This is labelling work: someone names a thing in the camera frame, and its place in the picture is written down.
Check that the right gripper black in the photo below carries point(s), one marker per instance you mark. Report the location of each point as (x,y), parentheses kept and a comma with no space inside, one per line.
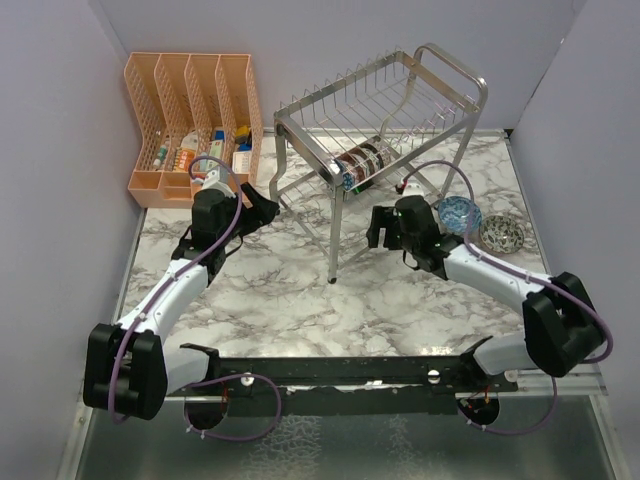
(384,217)

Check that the stainless steel dish rack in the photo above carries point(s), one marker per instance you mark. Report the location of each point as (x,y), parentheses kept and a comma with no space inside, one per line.
(397,107)

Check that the blue floral bowl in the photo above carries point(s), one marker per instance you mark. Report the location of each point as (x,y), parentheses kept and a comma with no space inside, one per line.
(453,213)

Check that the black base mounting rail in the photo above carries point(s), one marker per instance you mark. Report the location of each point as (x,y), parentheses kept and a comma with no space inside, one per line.
(307,386)

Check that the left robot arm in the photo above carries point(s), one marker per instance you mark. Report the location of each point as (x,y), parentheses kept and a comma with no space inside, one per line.
(150,325)

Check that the orange plastic file organizer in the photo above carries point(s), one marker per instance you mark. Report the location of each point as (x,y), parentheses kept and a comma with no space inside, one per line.
(175,93)

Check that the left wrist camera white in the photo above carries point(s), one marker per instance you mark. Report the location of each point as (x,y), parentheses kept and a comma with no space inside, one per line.
(213,181)

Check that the white glue tube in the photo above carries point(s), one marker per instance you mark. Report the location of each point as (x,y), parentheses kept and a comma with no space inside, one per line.
(160,156)

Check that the pink dotted pattern bowl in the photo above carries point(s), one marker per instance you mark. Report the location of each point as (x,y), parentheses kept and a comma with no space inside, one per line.
(361,165)

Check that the red diamond pattern bowl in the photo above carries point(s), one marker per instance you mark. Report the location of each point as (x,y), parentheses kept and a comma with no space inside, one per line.
(347,162)

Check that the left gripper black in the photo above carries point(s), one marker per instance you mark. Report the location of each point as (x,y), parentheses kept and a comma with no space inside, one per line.
(261,212)

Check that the blue triangle pattern bowl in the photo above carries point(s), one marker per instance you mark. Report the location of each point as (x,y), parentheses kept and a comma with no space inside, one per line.
(349,179)

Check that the green white box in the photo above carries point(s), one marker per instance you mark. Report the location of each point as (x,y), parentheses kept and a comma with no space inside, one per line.
(216,145)

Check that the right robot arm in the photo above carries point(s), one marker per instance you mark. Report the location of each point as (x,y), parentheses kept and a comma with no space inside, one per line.
(560,329)

